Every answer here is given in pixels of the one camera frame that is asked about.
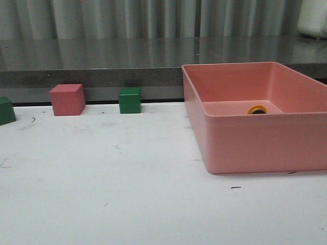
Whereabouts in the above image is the yellow push button switch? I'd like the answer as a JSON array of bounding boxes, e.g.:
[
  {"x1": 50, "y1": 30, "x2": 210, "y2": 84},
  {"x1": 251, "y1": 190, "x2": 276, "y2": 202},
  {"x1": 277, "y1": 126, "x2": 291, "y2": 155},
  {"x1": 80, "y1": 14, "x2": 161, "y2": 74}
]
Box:
[{"x1": 248, "y1": 105, "x2": 268, "y2": 114}]

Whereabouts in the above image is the green cube block centre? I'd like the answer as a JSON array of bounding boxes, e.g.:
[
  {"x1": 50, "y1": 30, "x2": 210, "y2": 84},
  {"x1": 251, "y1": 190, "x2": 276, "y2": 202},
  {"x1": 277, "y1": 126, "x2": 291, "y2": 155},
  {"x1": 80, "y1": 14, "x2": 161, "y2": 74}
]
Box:
[{"x1": 119, "y1": 87, "x2": 141, "y2": 114}]

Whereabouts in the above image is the green cube block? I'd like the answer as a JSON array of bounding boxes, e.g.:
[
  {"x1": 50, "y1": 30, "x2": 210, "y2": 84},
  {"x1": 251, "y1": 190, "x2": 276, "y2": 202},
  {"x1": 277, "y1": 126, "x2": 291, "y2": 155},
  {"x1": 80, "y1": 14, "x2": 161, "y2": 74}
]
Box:
[
  {"x1": 119, "y1": 87, "x2": 141, "y2": 114},
  {"x1": 0, "y1": 96, "x2": 16, "y2": 126}
]

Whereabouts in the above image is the pink plastic bin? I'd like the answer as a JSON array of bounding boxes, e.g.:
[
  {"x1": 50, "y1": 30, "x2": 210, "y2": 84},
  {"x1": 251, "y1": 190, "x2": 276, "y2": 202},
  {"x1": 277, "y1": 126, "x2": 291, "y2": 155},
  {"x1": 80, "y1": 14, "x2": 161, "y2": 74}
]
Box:
[{"x1": 182, "y1": 62, "x2": 326, "y2": 174}]

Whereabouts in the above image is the pink cube block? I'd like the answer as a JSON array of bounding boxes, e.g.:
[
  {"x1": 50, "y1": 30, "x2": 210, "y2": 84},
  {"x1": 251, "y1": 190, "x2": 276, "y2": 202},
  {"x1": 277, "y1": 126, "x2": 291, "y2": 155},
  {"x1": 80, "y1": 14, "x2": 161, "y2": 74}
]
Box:
[{"x1": 49, "y1": 84, "x2": 86, "y2": 116}]

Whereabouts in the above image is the green cube block left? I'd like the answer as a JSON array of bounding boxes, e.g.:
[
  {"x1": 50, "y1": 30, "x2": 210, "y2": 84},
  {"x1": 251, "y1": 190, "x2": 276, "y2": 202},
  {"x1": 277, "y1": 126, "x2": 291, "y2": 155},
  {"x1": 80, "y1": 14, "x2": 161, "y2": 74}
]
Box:
[{"x1": 0, "y1": 96, "x2": 16, "y2": 126}]

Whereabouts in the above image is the white appliance in background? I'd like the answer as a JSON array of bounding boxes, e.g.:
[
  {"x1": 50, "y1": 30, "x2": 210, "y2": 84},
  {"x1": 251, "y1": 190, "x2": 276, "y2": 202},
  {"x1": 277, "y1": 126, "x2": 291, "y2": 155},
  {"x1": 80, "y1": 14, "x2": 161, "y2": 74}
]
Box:
[{"x1": 297, "y1": 0, "x2": 326, "y2": 39}]

